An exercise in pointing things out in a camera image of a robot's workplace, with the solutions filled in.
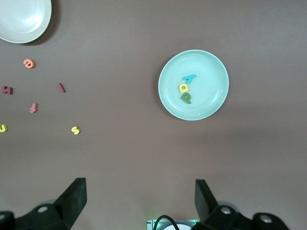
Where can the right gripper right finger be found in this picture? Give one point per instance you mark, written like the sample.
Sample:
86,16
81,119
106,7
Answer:
206,206

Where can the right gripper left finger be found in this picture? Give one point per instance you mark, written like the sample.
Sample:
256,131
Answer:
72,203

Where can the green foam letter p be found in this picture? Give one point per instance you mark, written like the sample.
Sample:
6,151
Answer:
189,99

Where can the teal foam letter y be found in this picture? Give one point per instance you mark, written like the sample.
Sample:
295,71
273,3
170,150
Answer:
190,78

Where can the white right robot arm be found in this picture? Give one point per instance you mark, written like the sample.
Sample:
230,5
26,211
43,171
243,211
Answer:
180,227

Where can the brown table cover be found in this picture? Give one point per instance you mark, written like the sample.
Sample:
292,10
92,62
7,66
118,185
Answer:
120,155

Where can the yellow foam letter s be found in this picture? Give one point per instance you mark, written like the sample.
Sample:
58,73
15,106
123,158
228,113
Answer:
75,130

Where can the yellow foam letter u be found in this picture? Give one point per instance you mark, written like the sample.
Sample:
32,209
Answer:
2,129

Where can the pink foam letter f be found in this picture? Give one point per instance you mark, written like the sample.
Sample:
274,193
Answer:
33,108

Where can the dark red foam letter i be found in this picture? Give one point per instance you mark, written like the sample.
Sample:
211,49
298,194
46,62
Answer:
61,87

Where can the dark red foam letter n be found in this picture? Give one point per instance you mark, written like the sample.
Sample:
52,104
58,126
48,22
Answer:
4,89

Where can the green plate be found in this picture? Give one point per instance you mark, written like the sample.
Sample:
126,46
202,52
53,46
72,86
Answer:
206,64

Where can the orange foam letter e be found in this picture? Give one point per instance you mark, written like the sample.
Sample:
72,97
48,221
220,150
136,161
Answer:
32,64

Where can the beige plate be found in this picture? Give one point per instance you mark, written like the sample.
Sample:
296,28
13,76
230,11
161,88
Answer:
21,19

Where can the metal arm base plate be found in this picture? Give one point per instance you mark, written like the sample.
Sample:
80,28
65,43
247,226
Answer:
149,225

